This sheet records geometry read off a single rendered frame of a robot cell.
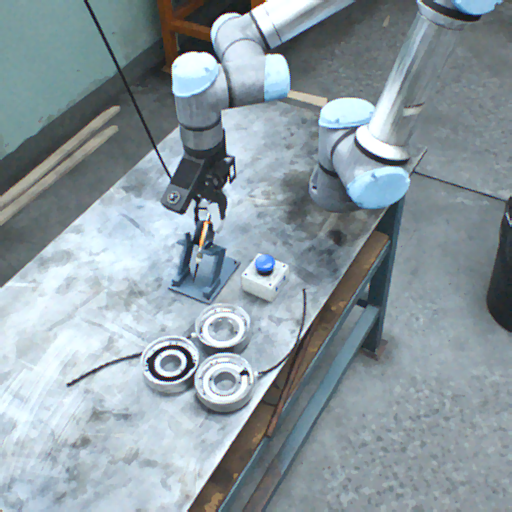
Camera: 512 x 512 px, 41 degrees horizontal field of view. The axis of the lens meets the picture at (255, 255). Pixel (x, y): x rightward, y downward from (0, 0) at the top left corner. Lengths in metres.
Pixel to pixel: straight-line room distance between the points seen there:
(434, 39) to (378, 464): 1.27
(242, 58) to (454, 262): 1.59
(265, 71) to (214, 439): 0.62
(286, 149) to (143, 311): 0.59
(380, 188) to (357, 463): 0.98
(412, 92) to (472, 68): 2.40
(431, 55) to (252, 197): 0.56
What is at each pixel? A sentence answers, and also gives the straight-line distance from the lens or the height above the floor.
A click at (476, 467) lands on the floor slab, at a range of 2.13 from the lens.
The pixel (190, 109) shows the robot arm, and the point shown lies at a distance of 1.15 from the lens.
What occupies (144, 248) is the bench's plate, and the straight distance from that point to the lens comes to 1.49.
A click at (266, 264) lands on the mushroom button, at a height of 0.87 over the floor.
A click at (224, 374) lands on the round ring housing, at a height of 0.82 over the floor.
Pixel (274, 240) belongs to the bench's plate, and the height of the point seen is 0.80.
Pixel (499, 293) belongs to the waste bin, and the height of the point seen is 0.14.
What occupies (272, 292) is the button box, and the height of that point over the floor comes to 0.83.
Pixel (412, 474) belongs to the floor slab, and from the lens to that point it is 2.08.
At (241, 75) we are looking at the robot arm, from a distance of 1.15.
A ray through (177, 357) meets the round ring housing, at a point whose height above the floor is 0.82.
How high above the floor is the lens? 1.85
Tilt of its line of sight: 47 degrees down
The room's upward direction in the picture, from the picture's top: 3 degrees counter-clockwise
